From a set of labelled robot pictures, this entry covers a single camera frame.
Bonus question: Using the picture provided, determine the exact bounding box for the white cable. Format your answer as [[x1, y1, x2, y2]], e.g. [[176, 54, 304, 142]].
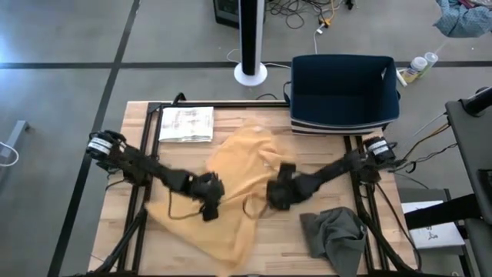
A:
[[0, 141, 20, 169], [311, 22, 327, 55]]

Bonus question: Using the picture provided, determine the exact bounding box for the black box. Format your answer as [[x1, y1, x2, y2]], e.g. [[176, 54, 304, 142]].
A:
[[213, 0, 241, 29]]

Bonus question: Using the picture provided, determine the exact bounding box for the white plaid towel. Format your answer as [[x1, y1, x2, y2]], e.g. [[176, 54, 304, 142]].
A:
[[158, 106, 215, 143]]

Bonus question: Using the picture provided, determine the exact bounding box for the clear plastic cup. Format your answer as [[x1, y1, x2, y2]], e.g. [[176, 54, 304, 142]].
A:
[[417, 52, 439, 80]]

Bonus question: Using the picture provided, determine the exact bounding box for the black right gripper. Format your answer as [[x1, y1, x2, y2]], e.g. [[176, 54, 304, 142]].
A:
[[266, 175, 322, 212]]

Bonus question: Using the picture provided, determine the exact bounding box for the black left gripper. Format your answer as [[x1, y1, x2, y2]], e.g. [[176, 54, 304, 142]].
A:
[[188, 175, 226, 223]]

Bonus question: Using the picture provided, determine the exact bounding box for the grey metal bracket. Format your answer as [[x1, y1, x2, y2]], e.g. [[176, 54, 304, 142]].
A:
[[0, 120, 31, 162]]

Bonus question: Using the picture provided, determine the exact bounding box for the orange towel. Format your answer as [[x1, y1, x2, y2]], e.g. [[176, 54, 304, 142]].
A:
[[144, 118, 298, 277]]

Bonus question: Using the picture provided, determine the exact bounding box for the black aluminium table frame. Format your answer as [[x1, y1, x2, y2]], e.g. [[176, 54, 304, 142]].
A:
[[82, 92, 424, 277]]

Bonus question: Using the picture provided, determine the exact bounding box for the black white tower fan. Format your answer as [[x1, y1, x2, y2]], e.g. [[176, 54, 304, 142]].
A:
[[233, 0, 268, 88]]

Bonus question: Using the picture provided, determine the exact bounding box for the white box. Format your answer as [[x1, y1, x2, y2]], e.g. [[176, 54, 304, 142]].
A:
[[401, 199, 467, 250]]

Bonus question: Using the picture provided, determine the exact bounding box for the teal cloth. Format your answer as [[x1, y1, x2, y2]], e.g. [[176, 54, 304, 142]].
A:
[[434, 0, 492, 38]]

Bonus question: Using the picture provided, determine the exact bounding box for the dark grey towel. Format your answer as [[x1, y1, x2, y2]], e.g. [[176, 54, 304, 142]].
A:
[[299, 206, 369, 277]]

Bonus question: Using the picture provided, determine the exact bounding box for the black cable tangle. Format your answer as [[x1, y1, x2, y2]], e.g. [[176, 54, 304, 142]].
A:
[[264, 0, 357, 31]]

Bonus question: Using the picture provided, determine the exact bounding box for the navy white striped fabric bin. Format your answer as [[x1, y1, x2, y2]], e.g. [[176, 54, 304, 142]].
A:
[[283, 53, 401, 135]]

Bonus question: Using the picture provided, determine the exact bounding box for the bottle with yellow label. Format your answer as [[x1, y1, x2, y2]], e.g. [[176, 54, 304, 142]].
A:
[[402, 55, 428, 84]]

